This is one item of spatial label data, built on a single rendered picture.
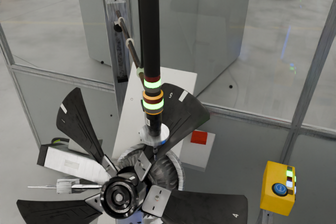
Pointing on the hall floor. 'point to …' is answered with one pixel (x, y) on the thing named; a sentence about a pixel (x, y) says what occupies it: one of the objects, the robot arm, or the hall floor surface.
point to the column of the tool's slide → (120, 88)
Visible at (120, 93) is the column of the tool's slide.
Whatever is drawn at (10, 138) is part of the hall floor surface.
